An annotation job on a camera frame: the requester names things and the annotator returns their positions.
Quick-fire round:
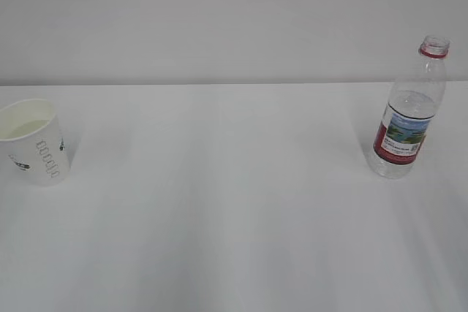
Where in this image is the clear plastic water bottle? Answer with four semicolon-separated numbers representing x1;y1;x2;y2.
367;35;450;179

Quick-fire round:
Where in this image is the white paper cup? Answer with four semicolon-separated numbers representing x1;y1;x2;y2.
1;99;70;186

